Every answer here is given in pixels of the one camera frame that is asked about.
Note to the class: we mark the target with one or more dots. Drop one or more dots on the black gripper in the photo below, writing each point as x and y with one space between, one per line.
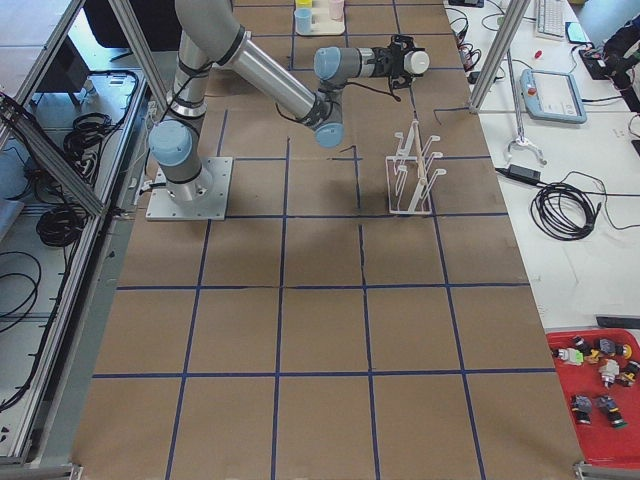
385 62

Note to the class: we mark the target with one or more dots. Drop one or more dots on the pale green white cup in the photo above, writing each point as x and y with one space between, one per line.
416 62

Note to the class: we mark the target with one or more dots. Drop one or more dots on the pink plastic cup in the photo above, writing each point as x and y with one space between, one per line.
336 9

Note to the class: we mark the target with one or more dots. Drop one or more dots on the wooden rack dowel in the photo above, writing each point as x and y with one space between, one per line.
420 161

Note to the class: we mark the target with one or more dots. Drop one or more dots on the light blue plastic cup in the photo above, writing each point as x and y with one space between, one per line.
303 18

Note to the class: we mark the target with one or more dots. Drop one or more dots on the white rabbit print tray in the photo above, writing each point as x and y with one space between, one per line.
322 24

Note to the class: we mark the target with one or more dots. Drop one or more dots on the blue teach pendant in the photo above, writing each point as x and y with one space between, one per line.
552 96

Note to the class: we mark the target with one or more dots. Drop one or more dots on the black power adapter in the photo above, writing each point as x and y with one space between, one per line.
523 174

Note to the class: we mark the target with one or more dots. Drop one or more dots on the white keyboard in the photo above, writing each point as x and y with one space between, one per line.
549 19

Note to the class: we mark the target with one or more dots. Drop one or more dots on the red parts tray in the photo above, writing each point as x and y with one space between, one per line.
599 375

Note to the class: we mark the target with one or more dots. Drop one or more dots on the white wire cup rack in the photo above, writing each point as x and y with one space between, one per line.
406 194

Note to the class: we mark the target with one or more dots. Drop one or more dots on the aluminium frame post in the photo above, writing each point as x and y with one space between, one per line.
502 41

